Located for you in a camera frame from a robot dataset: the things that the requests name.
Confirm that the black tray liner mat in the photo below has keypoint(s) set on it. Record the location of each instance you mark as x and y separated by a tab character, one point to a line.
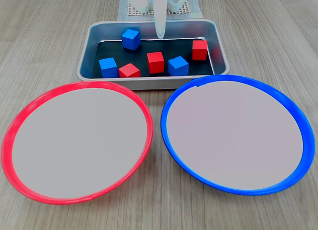
179	47

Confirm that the blue wooden cube block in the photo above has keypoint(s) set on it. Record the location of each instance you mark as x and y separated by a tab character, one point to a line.
178	66
131	40
108	68

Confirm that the silver metal tray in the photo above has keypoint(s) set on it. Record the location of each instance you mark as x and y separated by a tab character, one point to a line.
149	84

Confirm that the blue rimmed white dish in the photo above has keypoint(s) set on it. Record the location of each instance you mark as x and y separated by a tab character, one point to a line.
233	135

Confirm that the red rimmed white dish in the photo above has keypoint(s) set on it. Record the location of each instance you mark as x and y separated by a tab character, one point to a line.
77	143

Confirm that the red wooden cube block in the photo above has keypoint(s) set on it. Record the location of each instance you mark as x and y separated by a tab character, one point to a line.
155	63
199	50
129	71

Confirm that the white mesh anti-slip mat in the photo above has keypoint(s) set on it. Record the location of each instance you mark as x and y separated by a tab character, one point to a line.
185	11

